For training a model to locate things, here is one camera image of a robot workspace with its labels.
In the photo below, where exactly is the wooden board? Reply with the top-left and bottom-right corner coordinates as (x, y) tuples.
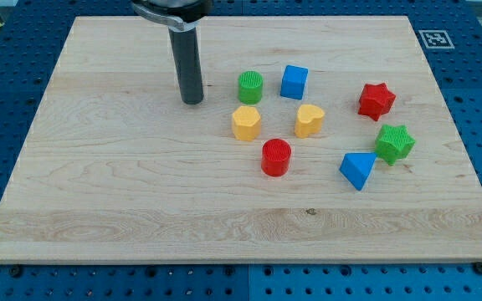
(0, 16), (482, 265)

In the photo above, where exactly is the white fiducial marker tag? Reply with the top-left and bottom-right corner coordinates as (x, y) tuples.
(418, 29), (454, 49)

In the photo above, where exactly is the black bolt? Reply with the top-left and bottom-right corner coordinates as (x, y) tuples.
(472, 262), (482, 275)
(8, 265), (23, 278)

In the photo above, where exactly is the red cylinder block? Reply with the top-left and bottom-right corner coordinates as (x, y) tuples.
(261, 139), (292, 176)

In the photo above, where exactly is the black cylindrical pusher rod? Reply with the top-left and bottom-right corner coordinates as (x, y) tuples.
(169, 28), (204, 105)

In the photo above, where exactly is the yellow hexagon block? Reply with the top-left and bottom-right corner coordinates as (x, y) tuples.
(232, 106), (261, 141)

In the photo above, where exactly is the blue triangle block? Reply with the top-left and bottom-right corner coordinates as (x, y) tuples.
(339, 152), (377, 191)

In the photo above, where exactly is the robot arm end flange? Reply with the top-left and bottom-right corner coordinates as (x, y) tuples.
(131, 0), (213, 32)

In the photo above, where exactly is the yellow heart block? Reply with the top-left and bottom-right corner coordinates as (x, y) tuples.
(294, 105), (326, 138)

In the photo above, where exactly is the blue cube block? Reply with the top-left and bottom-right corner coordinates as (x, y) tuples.
(279, 65), (309, 100)

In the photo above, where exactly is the black bolt left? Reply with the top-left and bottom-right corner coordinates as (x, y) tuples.
(8, 265), (23, 278)

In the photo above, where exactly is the green star block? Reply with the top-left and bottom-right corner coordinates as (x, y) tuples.
(375, 125), (416, 166)

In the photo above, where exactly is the red star block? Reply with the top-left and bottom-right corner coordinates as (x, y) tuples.
(357, 83), (396, 121)

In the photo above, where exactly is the black bolt right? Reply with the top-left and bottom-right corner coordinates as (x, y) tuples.
(472, 262), (482, 275)

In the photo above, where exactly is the green cylinder block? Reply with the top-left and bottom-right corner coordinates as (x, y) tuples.
(238, 70), (264, 105)

